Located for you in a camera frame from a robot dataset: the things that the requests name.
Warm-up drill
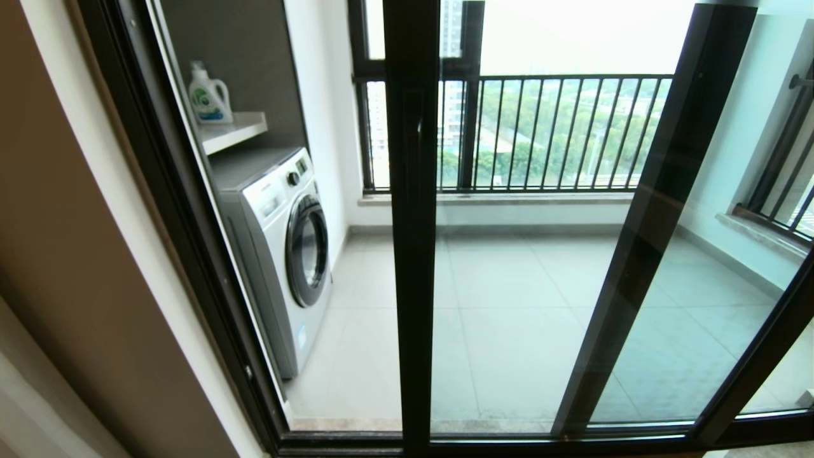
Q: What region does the black framed sliding glass door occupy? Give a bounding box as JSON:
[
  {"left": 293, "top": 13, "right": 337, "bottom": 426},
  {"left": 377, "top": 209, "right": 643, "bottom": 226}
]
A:
[
  {"left": 552, "top": 0, "right": 814, "bottom": 446},
  {"left": 383, "top": 0, "right": 814, "bottom": 456}
]

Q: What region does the long stone window sill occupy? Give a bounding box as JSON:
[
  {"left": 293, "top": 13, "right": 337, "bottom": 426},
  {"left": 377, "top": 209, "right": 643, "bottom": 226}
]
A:
[{"left": 356, "top": 190, "right": 637, "bottom": 206}]

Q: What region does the distant high-rise building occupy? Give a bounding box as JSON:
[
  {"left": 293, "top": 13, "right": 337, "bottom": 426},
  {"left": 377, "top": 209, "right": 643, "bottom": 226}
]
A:
[{"left": 368, "top": 0, "right": 465, "bottom": 150}]

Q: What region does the silver front-loading washing machine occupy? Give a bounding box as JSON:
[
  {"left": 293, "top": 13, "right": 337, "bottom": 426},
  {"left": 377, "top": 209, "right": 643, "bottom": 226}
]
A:
[{"left": 213, "top": 148, "right": 333, "bottom": 380}]

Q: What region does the long black metal window railing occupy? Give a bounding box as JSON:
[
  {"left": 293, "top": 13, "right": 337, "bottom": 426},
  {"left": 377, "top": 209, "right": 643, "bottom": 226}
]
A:
[{"left": 354, "top": 74, "right": 675, "bottom": 191}]

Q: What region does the white detergent bottle green label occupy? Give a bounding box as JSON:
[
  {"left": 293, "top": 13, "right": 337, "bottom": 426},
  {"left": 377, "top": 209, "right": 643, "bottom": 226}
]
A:
[{"left": 188, "top": 60, "right": 234, "bottom": 125}]

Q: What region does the short stone window sill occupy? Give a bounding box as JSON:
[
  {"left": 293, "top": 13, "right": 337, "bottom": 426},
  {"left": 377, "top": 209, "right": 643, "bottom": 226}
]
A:
[{"left": 715, "top": 210, "right": 814, "bottom": 268}]

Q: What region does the short black metal window railing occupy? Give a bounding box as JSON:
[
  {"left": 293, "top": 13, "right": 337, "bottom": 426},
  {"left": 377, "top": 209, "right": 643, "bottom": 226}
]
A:
[{"left": 731, "top": 57, "right": 814, "bottom": 247}]

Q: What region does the black window frame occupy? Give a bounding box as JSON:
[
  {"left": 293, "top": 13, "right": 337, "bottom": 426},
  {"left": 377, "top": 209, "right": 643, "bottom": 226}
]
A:
[{"left": 347, "top": 0, "right": 486, "bottom": 191}]

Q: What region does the white wall shelf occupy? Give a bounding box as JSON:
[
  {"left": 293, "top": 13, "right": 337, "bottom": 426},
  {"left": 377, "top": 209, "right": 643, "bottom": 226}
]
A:
[{"left": 200, "top": 111, "right": 269, "bottom": 156}]

